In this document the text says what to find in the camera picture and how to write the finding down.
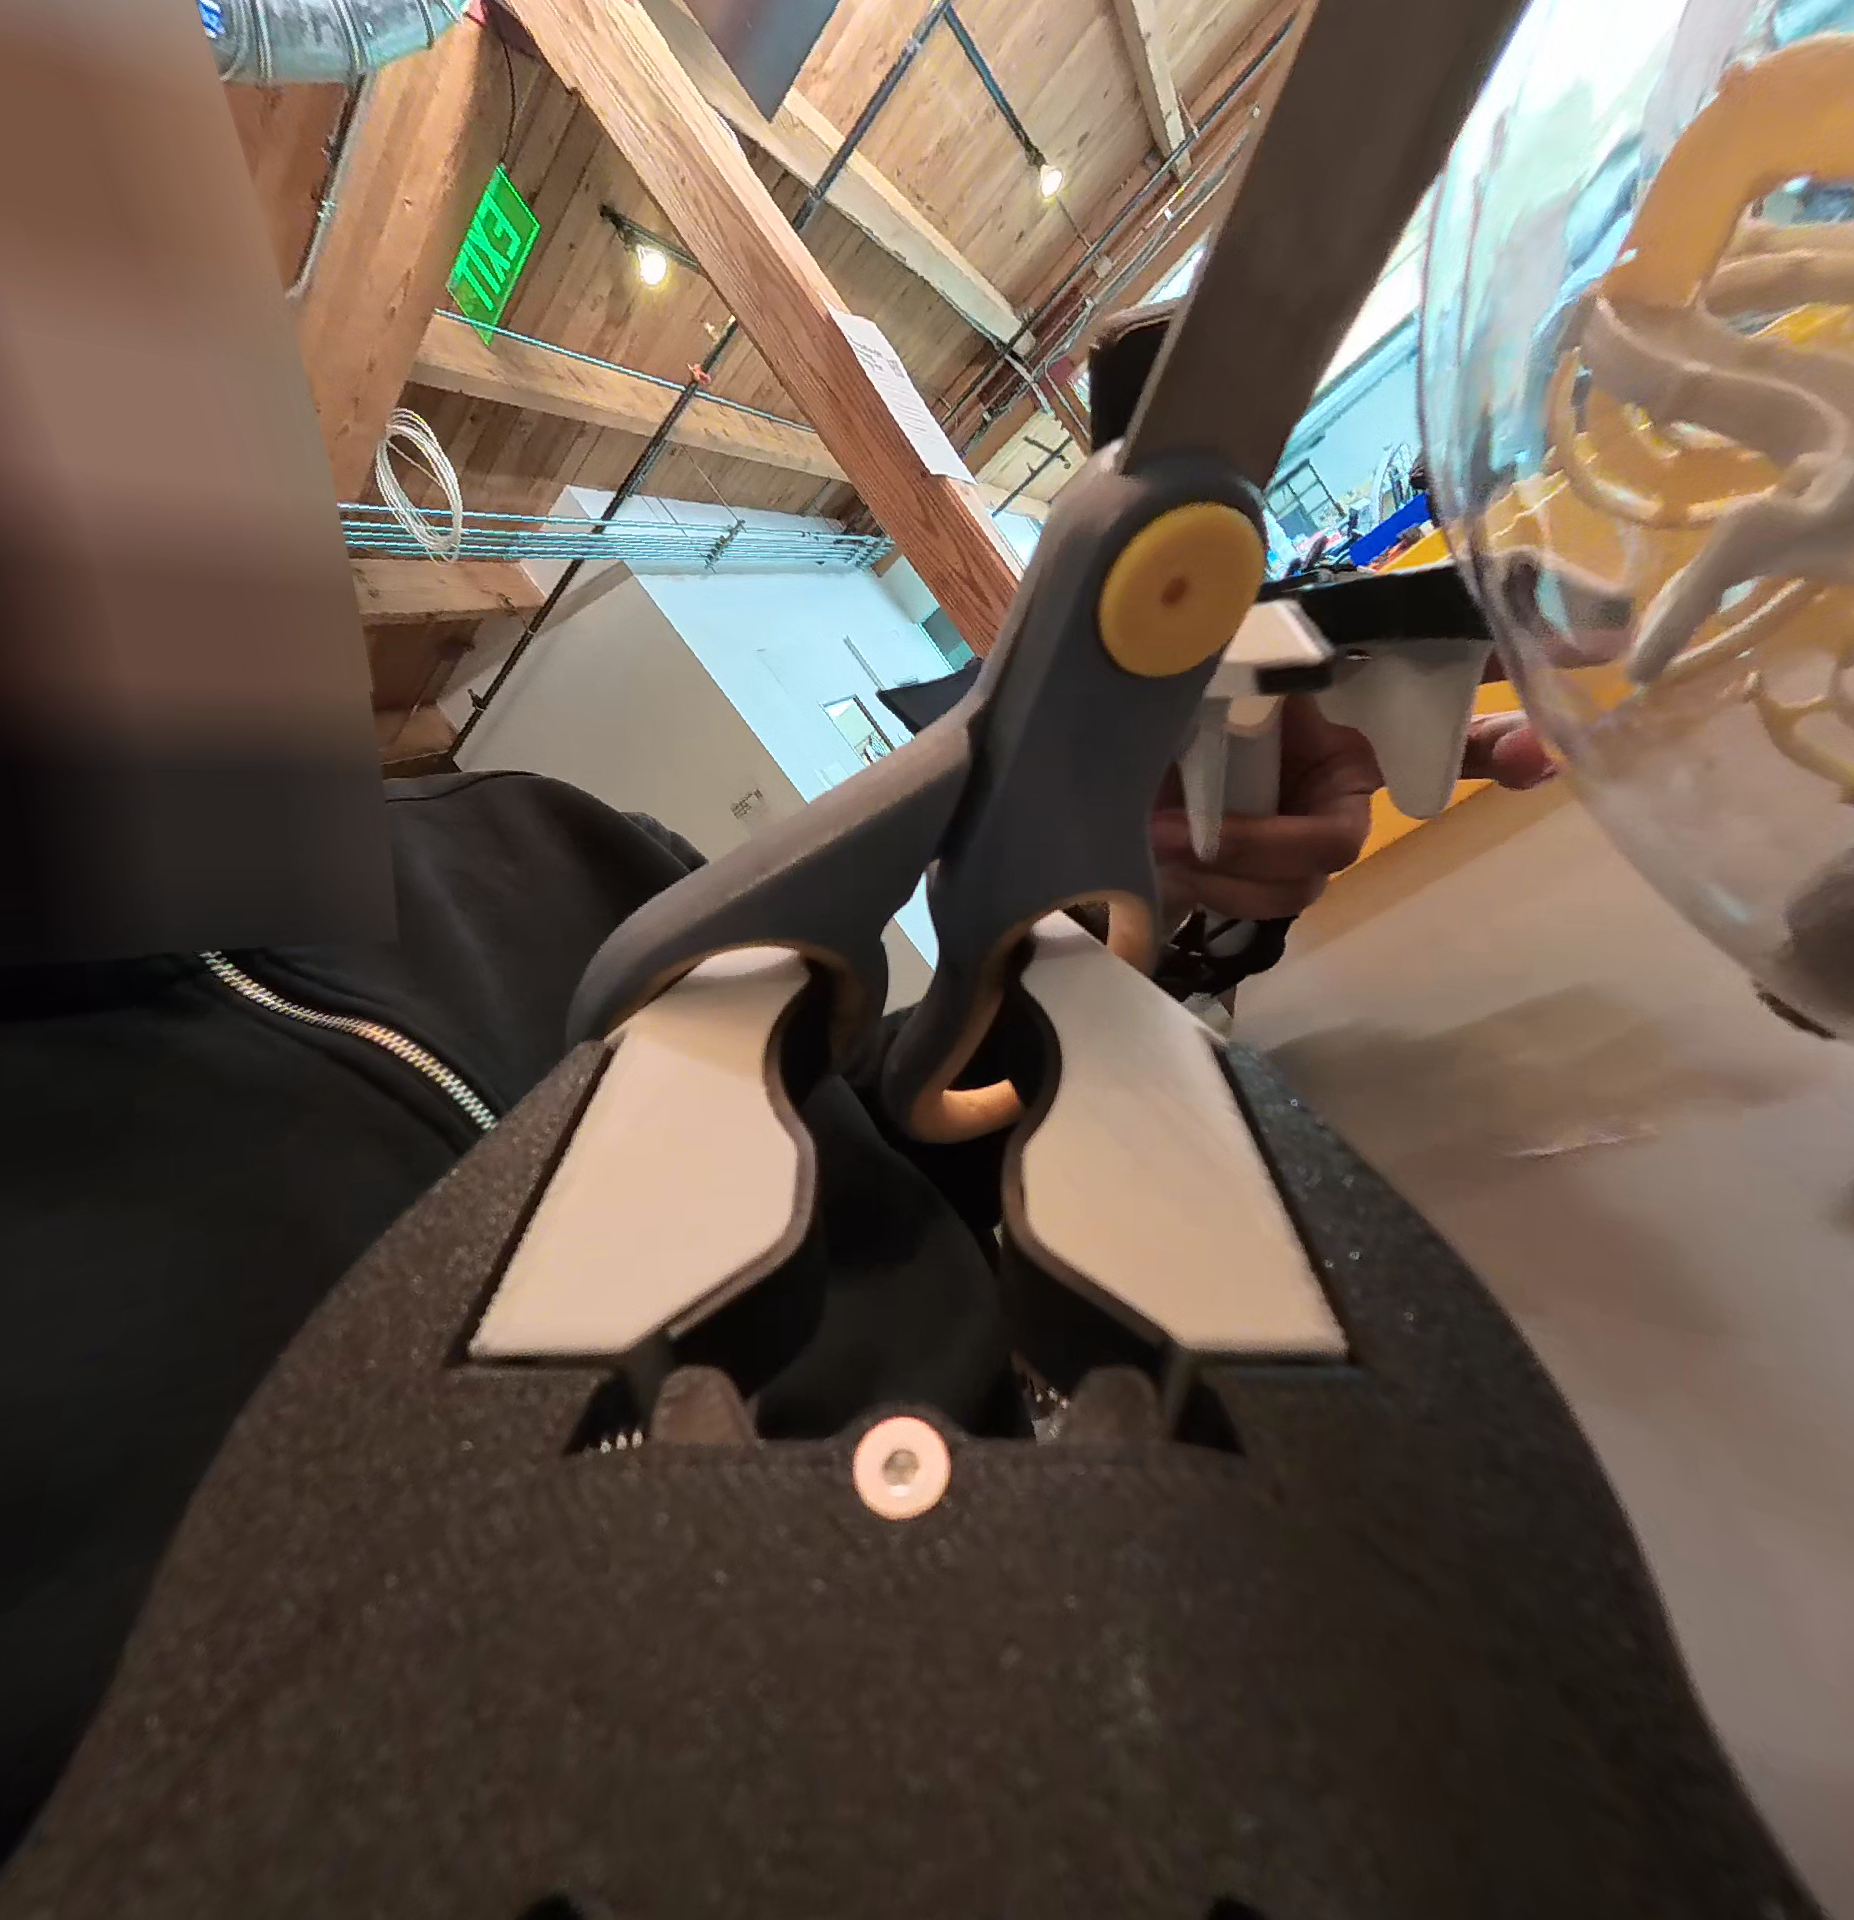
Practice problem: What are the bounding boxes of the white paper sheet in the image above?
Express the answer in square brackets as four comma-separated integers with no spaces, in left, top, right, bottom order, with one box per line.
[826,305,978,486]

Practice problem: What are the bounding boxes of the wire cable tray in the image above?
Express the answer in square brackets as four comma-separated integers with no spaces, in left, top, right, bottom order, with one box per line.
[338,502,893,576]

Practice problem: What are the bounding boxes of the clear plastic maze ball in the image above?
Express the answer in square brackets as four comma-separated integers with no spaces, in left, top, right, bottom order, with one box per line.
[1414,0,1854,1052]

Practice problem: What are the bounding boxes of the person's left hand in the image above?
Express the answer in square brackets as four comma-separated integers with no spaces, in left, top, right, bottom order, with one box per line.
[1148,694,1561,925]

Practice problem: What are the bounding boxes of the green exit sign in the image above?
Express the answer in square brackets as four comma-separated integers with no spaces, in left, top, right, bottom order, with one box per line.
[444,162,546,351]

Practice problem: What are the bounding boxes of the black sprinkler pipe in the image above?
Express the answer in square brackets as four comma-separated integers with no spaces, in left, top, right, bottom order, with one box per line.
[454,0,966,753]

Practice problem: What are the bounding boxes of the clear plastic wrapper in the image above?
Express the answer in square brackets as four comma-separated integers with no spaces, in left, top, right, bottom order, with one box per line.
[1505,1116,1642,1171]

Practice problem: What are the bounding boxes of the black board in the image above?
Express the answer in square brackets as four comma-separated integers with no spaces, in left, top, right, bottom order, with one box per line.
[870,660,1005,740]

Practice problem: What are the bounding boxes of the yellow bin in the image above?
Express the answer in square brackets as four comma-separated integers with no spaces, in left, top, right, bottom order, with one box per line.
[1324,683,1635,910]

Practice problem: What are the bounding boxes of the grey yellow scissors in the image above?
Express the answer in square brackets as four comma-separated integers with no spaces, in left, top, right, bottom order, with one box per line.
[566,0,1537,1151]

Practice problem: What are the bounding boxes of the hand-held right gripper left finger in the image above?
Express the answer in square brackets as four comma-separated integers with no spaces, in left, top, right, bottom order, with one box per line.
[466,945,884,1391]

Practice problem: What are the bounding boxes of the round spiral ventilation duct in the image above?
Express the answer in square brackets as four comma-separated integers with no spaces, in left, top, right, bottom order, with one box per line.
[198,0,472,89]

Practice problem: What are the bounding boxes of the diagonal wooden beam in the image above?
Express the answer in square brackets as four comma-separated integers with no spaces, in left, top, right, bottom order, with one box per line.
[498,0,1027,659]

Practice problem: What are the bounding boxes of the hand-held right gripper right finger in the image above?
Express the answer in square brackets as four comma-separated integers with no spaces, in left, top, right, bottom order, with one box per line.
[999,913,1353,1404]

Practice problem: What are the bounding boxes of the coil of white cable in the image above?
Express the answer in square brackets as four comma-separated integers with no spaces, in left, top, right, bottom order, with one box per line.
[375,408,464,564]

